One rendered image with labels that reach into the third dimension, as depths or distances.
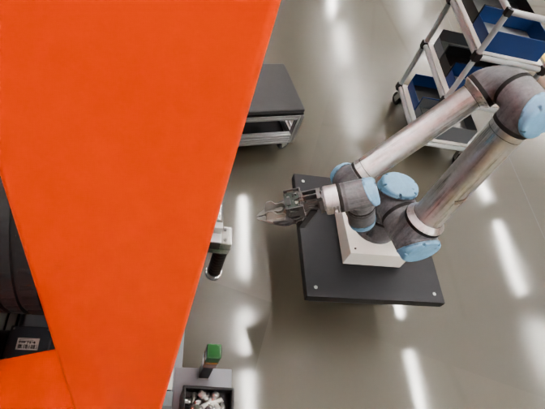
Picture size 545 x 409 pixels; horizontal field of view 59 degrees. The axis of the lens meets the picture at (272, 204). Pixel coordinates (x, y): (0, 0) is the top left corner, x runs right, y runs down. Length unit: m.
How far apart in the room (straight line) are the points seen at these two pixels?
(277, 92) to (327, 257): 0.92
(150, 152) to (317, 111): 2.68
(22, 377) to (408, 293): 1.44
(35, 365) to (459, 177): 1.28
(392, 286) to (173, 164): 1.77
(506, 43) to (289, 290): 1.55
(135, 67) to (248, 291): 1.92
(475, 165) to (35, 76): 1.43
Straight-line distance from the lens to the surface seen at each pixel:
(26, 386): 1.20
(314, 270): 1.95
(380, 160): 1.61
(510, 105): 1.54
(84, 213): 0.41
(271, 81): 2.53
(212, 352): 1.34
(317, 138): 2.84
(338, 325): 2.24
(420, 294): 2.11
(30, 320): 1.86
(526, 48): 2.72
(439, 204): 1.70
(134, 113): 0.31
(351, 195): 1.46
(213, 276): 1.31
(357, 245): 1.98
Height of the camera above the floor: 1.92
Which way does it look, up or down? 52 degrees down
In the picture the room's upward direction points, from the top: 24 degrees clockwise
